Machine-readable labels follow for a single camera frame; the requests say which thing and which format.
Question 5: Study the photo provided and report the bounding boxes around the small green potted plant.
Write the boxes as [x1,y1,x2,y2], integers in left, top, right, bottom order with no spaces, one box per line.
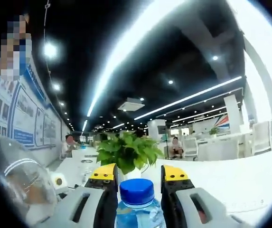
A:
[209,126,220,138]

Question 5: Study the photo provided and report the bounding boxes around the blue white wall poster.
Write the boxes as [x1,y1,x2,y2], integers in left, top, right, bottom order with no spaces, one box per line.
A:
[0,64,63,151]

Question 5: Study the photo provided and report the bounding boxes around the black tripod stand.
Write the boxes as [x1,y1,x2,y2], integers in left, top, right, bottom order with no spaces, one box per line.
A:
[158,125,170,159]

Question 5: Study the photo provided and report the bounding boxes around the thin hanging cable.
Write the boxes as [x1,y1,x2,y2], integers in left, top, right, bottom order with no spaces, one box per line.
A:
[42,0,51,73]

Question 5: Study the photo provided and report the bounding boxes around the blue drink bottle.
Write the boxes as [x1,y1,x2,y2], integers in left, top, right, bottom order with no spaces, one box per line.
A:
[115,179,167,228]

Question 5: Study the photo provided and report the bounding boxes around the green potted plant white pot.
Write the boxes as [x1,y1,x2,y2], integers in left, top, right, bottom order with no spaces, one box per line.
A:
[96,131,165,181]

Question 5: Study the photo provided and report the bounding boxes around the long ceiling light strip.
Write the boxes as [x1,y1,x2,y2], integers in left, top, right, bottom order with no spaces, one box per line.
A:
[86,0,188,117]

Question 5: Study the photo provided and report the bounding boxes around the ceiling air conditioner unit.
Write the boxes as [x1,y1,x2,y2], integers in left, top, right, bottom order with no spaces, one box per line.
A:
[117,98,145,112]

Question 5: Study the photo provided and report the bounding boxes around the clear glass dome cover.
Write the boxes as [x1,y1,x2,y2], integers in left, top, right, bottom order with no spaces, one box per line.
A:
[0,136,57,224]

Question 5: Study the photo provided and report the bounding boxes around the person's left hand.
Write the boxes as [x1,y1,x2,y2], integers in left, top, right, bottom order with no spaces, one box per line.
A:
[28,186,48,207]

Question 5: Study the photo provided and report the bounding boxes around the white chair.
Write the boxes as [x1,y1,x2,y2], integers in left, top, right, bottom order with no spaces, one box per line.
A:
[251,120,272,155]
[182,137,199,158]

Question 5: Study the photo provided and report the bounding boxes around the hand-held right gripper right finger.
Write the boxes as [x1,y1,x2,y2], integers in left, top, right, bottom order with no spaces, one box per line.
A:
[160,165,245,228]

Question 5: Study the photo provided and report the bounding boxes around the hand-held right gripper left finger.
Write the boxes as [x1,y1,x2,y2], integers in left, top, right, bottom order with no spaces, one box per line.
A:
[31,163,119,228]

